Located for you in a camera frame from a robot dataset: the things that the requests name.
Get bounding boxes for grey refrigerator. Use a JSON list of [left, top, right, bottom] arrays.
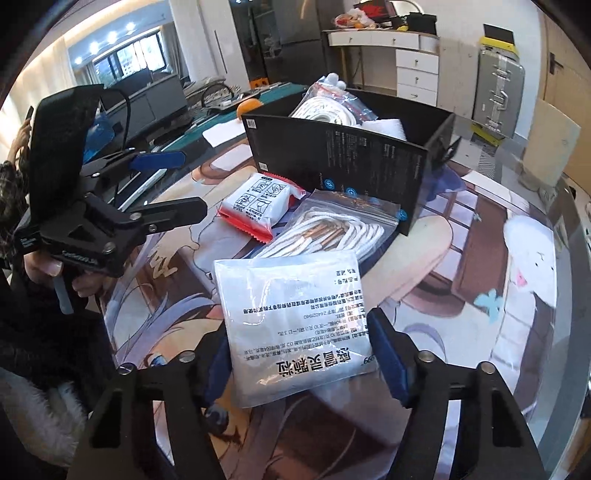
[[271, 0, 334, 86]]

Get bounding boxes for zip bag with white cords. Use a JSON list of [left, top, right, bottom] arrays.
[[251, 188, 400, 278]]

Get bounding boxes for grey chair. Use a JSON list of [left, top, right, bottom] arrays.
[[198, 78, 242, 110]]

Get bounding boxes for wooden door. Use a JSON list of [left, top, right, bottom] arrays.
[[540, 18, 590, 121]]

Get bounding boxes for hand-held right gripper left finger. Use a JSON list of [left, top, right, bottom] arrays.
[[67, 318, 232, 480]]

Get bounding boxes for white air purifier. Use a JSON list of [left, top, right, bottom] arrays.
[[521, 99, 582, 193]]

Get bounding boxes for white medicine packet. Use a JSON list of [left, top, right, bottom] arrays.
[[212, 250, 375, 409]]

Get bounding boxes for black tall cabinet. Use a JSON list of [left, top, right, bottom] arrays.
[[230, 0, 279, 89]]

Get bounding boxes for zip bag with rope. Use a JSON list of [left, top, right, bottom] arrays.
[[288, 80, 373, 127]]

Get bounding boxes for green table mat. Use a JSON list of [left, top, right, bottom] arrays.
[[184, 82, 308, 140]]

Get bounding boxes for yellow black box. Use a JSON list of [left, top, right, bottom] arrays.
[[479, 23, 516, 53]]

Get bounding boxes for red white packet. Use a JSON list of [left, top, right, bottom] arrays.
[[216, 172, 308, 243]]

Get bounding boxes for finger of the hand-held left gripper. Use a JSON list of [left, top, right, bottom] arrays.
[[116, 196, 209, 233], [79, 150, 186, 184]]

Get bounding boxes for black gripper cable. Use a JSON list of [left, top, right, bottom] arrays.
[[99, 87, 133, 154]]

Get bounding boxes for red black shoe box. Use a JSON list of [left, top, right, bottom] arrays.
[[353, 0, 393, 22]]

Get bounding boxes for blue plastic bag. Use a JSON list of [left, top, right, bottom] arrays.
[[82, 113, 115, 163]]

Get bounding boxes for window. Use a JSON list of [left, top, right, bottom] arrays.
[[68, 36, 163, 89]]

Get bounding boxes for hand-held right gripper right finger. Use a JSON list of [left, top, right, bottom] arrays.
[[367, 307, 548, 480]]

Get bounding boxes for black computer monitor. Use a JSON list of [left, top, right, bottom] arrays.
[[99, 69, 193, 142]]

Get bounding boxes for white curtain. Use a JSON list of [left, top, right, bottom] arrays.
[[168, 0, 223, 80]]

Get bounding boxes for anime printed table mat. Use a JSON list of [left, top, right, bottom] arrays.
[[99, 134, 562, 480]]

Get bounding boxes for white fluffy cloth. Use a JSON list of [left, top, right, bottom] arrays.
[[0, 368, 89, 468]]

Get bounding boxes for person's left hand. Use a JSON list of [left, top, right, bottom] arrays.
[[22, 250, 108, 300]]

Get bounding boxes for white paper sheet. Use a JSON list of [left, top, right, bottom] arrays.
[[202, 120, 250, 150]]

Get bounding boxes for white dressing desk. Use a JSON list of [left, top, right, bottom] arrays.
[[321, 28, 442, 107]]

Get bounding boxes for plastic bag with snacks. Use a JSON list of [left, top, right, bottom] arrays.
[[334, 10, 375, 30]]

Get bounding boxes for black cardboard box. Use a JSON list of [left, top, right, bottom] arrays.
[[240, 87, 463, 237]]

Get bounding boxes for plaid cloth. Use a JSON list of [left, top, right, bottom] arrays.
[[0, 161, 29, 224]]

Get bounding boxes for person's left forearm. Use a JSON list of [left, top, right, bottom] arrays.
[[0, 272, 117, 385]]

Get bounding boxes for black storage box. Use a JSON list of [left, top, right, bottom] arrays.
[[390, 13, 437, 34]]

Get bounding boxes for silver suitcase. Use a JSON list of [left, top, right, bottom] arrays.
[[470, 48, 527, 140]]

